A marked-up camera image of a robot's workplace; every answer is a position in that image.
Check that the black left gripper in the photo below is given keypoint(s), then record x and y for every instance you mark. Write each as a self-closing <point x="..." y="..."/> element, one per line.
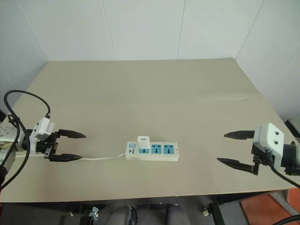
<point x="50" y="145"/>

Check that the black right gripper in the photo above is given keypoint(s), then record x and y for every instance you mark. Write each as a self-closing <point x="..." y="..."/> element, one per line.
<point x="262" y="157"/>

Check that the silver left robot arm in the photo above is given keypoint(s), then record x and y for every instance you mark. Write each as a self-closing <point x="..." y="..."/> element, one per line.
<point x="10" y="143"/>

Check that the white USB charger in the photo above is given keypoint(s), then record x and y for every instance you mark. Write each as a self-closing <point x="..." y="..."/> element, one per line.
<point x="143" y="141"/>

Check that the white power strip blue sockets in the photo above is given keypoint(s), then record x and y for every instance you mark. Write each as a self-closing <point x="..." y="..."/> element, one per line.
<point x="164" y="155"/>

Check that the orange floor mat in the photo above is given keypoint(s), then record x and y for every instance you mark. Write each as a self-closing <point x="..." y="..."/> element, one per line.
<point x="269" y="208"/>

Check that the black table leg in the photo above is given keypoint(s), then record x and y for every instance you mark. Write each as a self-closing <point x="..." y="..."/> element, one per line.
<point x="216" y="214"/>

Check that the white caster wheel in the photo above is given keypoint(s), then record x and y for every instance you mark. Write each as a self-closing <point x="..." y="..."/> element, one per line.
<point x="206" y="211"/>

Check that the silver metal clamp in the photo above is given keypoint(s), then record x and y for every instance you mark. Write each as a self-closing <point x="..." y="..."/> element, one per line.
<point x="93" y="212"/>

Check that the dark rounded shape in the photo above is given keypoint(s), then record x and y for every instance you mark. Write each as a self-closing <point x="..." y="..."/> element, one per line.
<point x="123" y="215"/>

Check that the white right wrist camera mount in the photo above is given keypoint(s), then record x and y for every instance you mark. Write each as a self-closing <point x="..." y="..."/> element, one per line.
<point x="268" y="137"/>

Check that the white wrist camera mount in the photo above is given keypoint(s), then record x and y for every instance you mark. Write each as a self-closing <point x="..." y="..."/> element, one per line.
<point x="268" y="137"/>
<point x="42" y="127"/>

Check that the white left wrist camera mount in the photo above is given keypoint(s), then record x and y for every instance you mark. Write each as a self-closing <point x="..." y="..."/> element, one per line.
<point x="42" y="127"/>

